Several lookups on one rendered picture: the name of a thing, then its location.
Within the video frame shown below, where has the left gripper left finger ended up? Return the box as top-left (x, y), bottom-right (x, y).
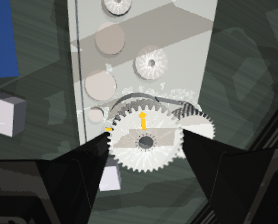
top-left (0, 132), bottom-right (111, 224)

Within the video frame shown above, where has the blue open box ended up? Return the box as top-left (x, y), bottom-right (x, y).
top-left (0, 0), bottom-right (19, 77)

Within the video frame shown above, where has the beige round disc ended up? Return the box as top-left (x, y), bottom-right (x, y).
top-left (95, 22), bottom-right (125, 55)

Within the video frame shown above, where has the white toothed gear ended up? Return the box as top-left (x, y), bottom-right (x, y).
top-left (107, 99), bottom-right (184, 172)
top-left (177, 105), bottom-right (214, 157)

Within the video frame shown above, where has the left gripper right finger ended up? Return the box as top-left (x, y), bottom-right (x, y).
top-left (182, 129), bottom-right (278, 224)

